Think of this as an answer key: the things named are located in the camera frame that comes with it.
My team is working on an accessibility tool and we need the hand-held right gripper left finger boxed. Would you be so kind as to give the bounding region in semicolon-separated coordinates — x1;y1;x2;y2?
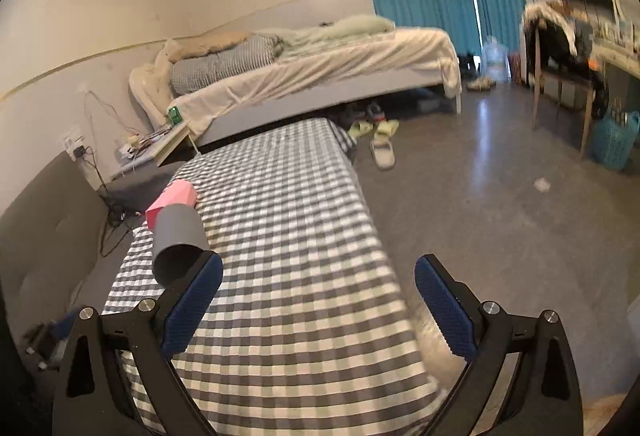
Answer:
52;250;224;436

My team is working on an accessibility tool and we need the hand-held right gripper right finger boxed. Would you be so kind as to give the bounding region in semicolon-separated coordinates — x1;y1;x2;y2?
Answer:
414;254;584;436

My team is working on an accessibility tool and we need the grey cup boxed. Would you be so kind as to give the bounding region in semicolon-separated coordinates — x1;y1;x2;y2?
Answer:
152;205;209;289

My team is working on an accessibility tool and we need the checkered tablecloth table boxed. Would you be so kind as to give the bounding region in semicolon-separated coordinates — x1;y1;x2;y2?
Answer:
102;118;446;436

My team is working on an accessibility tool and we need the pink box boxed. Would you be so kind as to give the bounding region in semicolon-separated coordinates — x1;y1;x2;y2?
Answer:
145;181;199;227

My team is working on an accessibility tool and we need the grey upholstered headboard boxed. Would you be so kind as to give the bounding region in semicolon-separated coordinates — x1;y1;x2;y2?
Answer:
0;151;112;342

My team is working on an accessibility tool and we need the white bedside table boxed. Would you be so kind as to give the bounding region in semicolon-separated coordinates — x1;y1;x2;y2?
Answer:
107;122;202;181

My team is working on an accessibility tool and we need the white slipper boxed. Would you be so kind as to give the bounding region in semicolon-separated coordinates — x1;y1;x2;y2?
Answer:
370;139;397;171

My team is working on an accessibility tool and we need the teal plastic basket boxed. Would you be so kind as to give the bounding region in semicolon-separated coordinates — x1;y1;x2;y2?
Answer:
590;110;640;173

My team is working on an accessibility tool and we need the striped grey pillow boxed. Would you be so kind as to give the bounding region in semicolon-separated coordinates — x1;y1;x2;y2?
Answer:
171;34;286;95

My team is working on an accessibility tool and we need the wooden chair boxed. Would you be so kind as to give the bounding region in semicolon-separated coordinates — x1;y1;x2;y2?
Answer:
521;18;607;161

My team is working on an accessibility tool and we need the clear water jug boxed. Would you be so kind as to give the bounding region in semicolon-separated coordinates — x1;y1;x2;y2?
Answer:
481;36;512;83

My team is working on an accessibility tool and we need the beige pillow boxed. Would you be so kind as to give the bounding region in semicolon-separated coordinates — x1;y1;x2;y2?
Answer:
167;30;251;64

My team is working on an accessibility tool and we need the bed with cream sheet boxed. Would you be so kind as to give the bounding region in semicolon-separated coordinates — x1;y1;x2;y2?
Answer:
129;26;463;147

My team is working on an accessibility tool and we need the pale green blanket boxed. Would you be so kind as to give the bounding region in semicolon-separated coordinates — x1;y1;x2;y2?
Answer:
260;14;397;50

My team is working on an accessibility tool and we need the dark jacket with fur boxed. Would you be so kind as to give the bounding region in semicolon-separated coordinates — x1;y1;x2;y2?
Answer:
522;0;610;119

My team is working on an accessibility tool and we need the white desk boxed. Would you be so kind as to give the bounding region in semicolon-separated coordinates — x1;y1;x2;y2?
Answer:
582;18;640;89

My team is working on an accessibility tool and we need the black cable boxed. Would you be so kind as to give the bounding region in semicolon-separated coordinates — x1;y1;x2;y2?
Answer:
75;146;146;257

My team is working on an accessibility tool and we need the wall power socket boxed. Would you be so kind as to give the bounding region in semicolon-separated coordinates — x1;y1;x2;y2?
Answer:
64;128;89;161

